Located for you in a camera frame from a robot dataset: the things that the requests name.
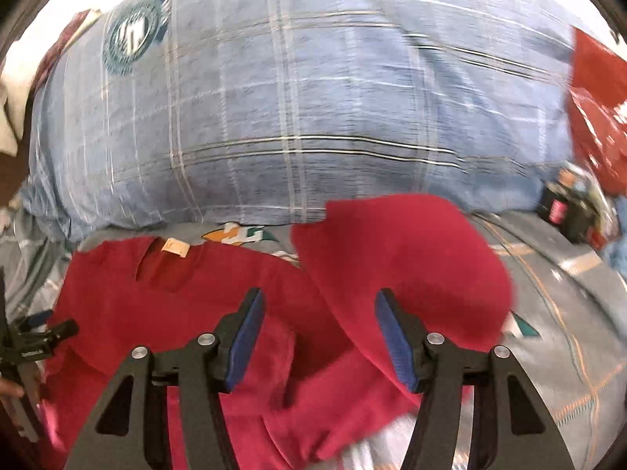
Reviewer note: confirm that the red shirt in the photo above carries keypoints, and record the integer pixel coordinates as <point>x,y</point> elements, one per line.
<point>343,279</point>

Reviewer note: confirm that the maroon cloth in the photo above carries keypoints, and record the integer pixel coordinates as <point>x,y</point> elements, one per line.
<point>63,44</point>

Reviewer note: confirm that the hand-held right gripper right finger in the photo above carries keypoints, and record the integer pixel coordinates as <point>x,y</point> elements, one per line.
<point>397,342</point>

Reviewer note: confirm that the red plastic bag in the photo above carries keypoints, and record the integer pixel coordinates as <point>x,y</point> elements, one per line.
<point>602,122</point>

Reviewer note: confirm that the dark bottle with pink label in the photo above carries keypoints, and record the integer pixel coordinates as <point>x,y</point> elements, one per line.
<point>558,205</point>

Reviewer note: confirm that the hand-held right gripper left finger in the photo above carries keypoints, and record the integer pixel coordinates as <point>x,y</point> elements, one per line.
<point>245,342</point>

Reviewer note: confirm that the person's left hand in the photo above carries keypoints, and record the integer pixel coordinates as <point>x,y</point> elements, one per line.
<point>10,390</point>

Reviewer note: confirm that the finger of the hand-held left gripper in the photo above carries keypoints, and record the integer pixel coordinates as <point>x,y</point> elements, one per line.
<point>56,330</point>

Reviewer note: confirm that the grey printed bed sheet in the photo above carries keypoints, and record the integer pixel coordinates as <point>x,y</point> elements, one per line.
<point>563,352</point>

